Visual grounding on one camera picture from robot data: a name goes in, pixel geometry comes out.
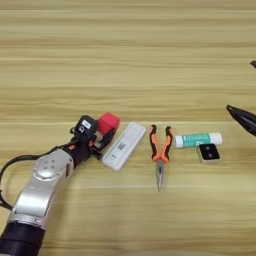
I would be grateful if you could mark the orange black needle-nose pliers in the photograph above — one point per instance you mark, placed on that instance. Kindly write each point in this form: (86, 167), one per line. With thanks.
(160, 156)

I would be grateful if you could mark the white rectangular device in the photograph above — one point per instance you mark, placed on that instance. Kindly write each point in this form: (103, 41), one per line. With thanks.
(125, 146)

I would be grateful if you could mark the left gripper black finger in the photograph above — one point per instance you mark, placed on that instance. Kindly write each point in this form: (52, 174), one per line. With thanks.
(106, 140)

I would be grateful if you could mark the left gripper small black box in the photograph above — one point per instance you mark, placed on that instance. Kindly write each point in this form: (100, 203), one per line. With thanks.
(85, 125)

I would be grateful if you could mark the green white glue stick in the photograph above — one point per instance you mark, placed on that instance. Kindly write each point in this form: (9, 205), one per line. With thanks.
(196, 140)

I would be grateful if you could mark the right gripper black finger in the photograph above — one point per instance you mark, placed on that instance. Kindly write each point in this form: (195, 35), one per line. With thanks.
(245, 119)
(254, 64)

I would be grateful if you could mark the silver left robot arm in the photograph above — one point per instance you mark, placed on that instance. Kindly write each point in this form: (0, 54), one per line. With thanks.
(40, 190)

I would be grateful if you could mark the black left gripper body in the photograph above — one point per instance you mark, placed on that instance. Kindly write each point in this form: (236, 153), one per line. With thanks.
(83, 148)

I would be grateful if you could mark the red cube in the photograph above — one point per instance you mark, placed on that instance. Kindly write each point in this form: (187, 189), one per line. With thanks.
(108, 122)

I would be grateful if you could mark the black square box two dots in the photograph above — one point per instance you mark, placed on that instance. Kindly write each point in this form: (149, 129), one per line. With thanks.
(209, 152)

